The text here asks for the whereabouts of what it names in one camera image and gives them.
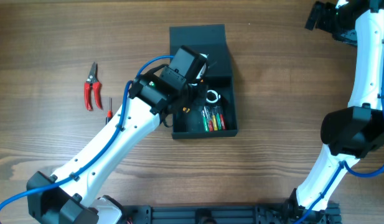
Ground dark green box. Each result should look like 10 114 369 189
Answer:
169 24 238 139

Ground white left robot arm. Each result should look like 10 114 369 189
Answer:
26 45 207 223

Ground red handled pruning shears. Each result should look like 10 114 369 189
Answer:
83 62 103 111

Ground black red screwdriver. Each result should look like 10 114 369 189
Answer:
105 97 113 124

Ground black round tape measure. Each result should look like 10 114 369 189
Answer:
205 90 221 105

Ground clear plastic screwdriver case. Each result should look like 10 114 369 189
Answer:
201 105 227 132

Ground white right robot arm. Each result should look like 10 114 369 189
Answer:
296 1 384 213

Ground orange black pliers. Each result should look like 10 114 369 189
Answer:
182 107 190 113

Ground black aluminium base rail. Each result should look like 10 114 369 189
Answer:
121 202 341 224

